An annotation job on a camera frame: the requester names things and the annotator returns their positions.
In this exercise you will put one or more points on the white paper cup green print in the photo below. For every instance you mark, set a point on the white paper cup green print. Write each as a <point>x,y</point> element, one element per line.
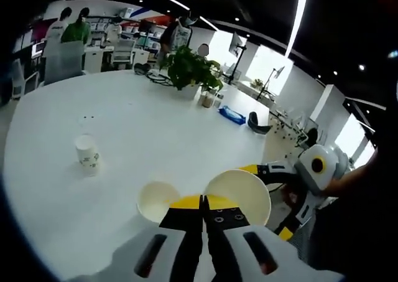
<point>239,188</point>
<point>154,201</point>
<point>88,160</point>

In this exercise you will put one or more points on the white planter pot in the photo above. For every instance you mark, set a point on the white planter pot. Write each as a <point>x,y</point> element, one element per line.
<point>190,92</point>

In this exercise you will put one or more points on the monitor on black tripod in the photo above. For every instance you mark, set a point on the monitor on black tripod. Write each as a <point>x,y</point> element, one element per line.
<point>236,42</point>

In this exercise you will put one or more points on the white office chair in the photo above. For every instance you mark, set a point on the white office chair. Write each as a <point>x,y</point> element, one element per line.
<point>123,50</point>

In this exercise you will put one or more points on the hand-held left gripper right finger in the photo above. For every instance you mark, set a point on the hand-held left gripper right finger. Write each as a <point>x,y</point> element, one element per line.
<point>227,232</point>

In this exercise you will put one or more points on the white cabinet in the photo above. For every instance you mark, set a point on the white cabinet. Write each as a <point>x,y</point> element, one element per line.
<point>93,61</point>

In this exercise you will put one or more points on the blue wipes packet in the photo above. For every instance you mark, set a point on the blue wipes packet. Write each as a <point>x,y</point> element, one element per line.
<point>231,115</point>

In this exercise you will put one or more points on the black headset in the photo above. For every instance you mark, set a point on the black headset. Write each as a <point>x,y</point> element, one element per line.
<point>141,68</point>

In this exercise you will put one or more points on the pink wall screen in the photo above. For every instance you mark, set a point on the pink wall screen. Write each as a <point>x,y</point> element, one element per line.
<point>40,31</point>

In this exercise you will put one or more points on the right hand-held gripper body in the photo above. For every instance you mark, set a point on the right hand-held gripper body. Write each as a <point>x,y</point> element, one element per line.
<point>323,163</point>

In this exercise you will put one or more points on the small potted plant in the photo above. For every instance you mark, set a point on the small potted plant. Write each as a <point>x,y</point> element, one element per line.
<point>257,83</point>

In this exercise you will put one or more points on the white armchair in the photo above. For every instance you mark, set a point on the white armchair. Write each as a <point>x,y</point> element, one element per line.
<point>18,76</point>

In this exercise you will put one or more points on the black curved chair back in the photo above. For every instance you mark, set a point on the black curved chair back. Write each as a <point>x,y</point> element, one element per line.
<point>253,121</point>

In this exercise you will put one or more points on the shelf with storage boxes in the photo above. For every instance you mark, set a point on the shelf with storage boxes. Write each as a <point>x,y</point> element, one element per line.
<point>99,25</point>

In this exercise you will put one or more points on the small screen on thin stand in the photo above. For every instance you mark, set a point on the small screen on thin stand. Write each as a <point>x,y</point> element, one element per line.
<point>280,72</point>

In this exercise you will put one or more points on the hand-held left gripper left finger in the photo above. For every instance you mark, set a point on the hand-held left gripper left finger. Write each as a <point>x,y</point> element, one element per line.
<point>183,232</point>

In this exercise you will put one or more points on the person's dark clothing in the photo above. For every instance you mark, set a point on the person's dark clothing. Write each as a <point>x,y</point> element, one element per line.
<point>348,229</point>

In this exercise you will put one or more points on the small bright monitor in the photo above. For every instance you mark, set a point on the small bright monitor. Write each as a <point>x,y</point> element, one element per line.
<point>38,49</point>

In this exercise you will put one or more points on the grey chair back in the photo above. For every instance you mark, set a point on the grey chair back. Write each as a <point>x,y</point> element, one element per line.
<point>63,62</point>

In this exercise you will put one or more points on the long curved ceiling light strip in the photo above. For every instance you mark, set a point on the long curved ceiling light strip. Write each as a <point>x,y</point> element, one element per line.
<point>300,9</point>

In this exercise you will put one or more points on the green leafy plant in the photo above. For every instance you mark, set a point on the green leafy plant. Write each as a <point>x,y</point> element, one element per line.
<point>189,67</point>

